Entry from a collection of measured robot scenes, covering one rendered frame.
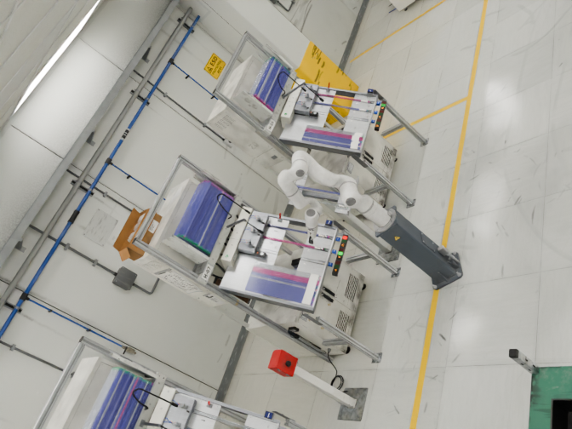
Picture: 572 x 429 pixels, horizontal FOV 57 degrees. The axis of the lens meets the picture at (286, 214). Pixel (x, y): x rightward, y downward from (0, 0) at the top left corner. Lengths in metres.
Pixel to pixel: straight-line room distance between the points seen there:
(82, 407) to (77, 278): 1.69
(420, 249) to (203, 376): 2.64
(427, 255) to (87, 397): 2.39
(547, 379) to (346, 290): 2.47
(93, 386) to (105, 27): 3.75
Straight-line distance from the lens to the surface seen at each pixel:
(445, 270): 3.96
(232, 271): 3.92
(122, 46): 6.00
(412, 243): 3.72
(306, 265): 3.85
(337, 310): 4.28
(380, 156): 5.15
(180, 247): 3.76
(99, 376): 3.60
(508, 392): 3.41
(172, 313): 5.29
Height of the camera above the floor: 2.74
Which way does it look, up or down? 25 degrees down
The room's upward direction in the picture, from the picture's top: 53 degrees counter-clockwise
